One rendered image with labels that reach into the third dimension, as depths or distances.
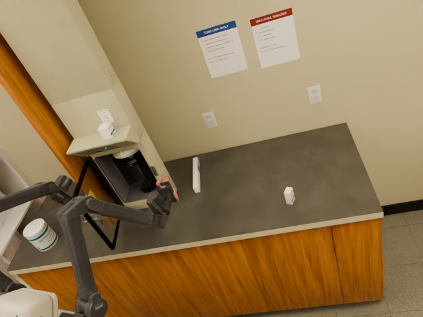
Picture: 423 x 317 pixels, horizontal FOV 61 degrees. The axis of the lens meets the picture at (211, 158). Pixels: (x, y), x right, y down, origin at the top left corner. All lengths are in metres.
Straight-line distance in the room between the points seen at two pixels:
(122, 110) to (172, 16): 0.56
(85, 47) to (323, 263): 1.57
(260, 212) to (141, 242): 0.65
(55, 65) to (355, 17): 1.42
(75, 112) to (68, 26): 0.41
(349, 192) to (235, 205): 0.57
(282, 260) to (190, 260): 0.50
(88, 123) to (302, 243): 1.22
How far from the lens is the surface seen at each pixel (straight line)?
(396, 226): 2.94
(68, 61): 1.70
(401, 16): 2.11
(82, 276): 1.45
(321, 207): 1.83
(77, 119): 1.86
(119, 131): 1.78
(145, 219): 1.60
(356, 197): 1.86
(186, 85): 2.12
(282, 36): 2.00
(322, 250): 2.01
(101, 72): 1.68
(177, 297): 2.41
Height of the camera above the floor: 2.32
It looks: 37 degrees down
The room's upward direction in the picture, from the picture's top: 22 degrees counter-clockwise
